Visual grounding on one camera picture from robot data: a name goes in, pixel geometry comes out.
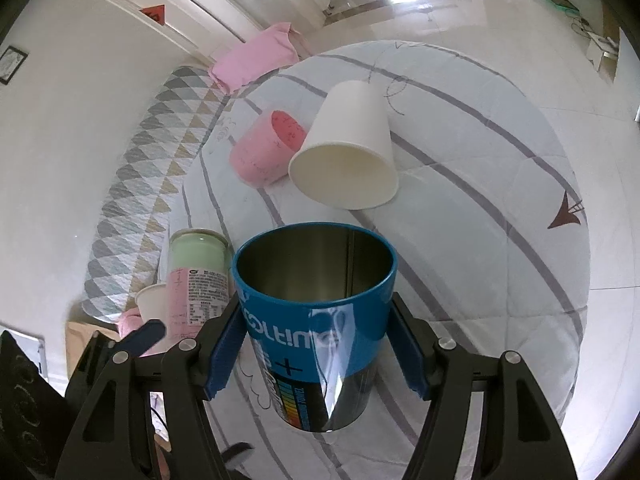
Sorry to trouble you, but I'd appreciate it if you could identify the blue Cooltime metal cup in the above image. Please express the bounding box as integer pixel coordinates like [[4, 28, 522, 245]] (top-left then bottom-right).
[[231, 222, 398, 432]]

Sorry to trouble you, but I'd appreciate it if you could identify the small white paper cup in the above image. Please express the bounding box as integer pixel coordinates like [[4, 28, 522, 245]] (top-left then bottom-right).
[[134, 283, 167, 325]]

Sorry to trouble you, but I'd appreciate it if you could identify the pink paper cup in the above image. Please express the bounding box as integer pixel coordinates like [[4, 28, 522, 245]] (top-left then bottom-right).
[[230, 110, 307, 188]]

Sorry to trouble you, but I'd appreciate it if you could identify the large white paper cup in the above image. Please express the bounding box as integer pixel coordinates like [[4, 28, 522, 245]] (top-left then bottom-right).
[[288, 80, 399, 210]]

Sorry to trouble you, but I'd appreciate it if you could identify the triangle patterned sofa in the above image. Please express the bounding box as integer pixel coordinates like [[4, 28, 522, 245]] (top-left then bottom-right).
[[80, 65, 228, 323]]

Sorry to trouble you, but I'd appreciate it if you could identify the green pink labelled can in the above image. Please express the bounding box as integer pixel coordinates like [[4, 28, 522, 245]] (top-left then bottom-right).
[[148, 229, 230, 356]]

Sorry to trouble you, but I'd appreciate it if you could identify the pink pillow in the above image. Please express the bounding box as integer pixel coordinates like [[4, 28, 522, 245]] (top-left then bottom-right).
[[208, 22, 310, 94]]

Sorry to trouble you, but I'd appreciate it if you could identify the white interior door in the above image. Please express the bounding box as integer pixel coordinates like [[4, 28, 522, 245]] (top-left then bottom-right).
[[105, 0, 260, 65]]

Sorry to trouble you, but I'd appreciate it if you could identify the green floor tray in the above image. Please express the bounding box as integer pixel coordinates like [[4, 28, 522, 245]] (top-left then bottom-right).
[[546, 0, 580, 16]]

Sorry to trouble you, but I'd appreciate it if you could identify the small framed wall picture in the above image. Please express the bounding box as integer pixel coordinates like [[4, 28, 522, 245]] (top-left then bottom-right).
[[0, 46, 28, 86]]

